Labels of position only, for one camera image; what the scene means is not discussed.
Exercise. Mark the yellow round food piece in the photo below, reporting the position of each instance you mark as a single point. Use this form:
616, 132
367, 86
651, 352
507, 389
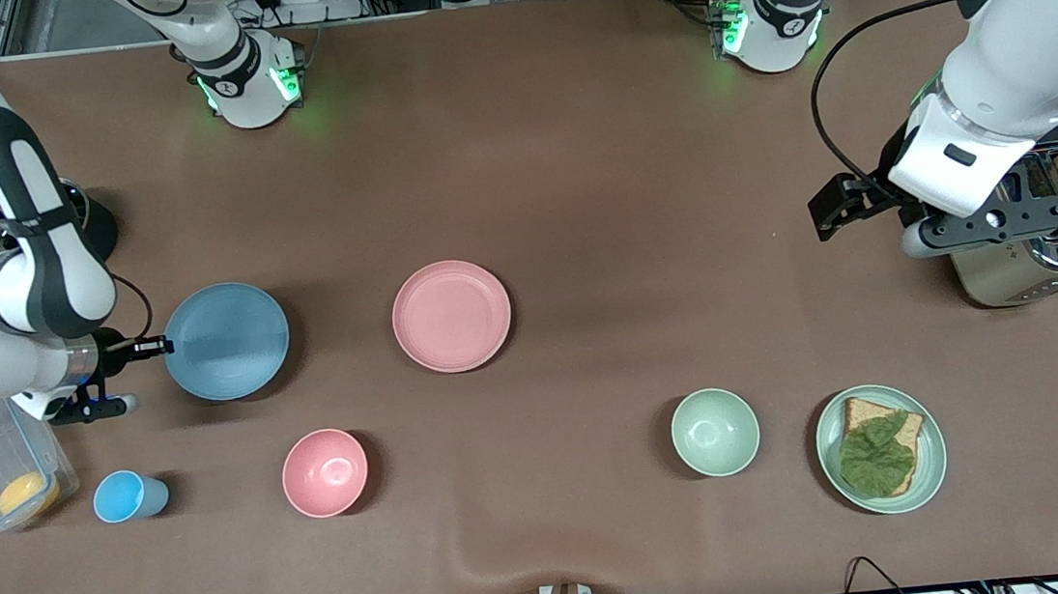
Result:
27, 495

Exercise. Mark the silver toaster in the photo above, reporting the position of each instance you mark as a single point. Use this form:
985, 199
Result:
1012, 275

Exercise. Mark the pink bowl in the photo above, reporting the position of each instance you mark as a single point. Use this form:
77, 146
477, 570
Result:
325, 473

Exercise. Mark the bread slice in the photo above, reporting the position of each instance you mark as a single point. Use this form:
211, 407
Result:
865, 410

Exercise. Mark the blue cup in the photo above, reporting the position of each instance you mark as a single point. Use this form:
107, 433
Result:
121, 497

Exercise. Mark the green plate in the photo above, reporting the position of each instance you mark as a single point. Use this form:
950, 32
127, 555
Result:
932, 452

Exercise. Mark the green lettuce leaf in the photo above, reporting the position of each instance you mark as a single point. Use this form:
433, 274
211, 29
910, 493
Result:
876, 458

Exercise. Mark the brown table cover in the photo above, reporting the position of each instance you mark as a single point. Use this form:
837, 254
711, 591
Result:
577, 186

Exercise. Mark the pink plate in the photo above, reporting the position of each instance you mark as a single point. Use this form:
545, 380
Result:
451, 316

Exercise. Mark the green bowl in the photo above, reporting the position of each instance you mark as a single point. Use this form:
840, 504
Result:
715, 432

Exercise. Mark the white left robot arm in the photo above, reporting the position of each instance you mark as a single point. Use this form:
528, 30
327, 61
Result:
1029, 45

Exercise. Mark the blue plate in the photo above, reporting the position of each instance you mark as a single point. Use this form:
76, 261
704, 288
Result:
228, 341

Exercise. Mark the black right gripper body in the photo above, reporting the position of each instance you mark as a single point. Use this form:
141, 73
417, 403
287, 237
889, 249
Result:
111, 349

